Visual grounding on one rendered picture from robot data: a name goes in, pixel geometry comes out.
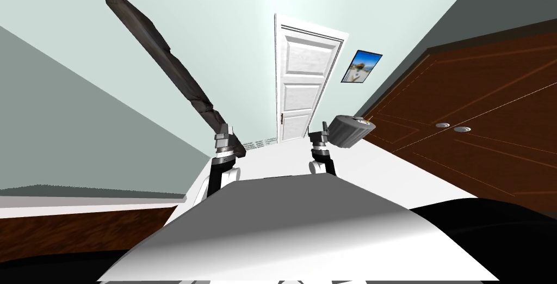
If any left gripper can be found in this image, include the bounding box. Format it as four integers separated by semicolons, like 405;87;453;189
215;121;247;159

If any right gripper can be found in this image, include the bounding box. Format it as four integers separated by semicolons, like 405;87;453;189
307;121;332;146

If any grey round knob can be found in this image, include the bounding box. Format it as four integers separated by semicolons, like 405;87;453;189
327;114;377;150

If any white panelled door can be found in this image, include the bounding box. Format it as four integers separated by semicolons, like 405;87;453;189
274;13;350;144

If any framed blue picture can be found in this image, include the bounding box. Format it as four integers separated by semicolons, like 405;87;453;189
341;49;383;84

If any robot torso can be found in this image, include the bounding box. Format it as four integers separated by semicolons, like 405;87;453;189
96;174;500;284

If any dark grey long slab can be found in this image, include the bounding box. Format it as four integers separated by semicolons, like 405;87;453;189
104;0;228;136

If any brown wooden cupboard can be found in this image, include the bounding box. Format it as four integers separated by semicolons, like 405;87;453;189
360;17;557;215

